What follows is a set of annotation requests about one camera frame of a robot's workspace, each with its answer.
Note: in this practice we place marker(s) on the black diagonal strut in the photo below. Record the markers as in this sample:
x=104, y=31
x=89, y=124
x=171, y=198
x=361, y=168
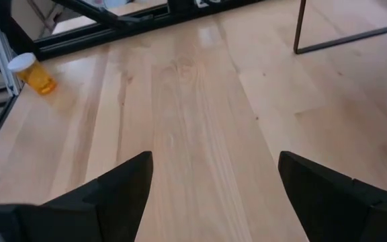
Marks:
x=96, y=13

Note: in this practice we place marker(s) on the black rig frame post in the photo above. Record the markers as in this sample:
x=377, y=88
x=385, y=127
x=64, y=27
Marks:
x=15, y=33

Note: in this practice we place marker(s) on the orange pill vial white cap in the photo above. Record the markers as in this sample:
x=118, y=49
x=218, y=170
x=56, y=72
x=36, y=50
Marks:
x=35, y=77

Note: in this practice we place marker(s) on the silver aluminium extrusion post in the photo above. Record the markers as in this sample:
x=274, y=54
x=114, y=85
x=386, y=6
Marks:
x=5, y=57

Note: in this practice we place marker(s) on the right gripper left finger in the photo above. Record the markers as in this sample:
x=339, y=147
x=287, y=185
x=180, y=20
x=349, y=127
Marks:
x=79, y=218

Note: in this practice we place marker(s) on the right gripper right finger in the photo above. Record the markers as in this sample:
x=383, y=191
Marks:
x=341, y=211

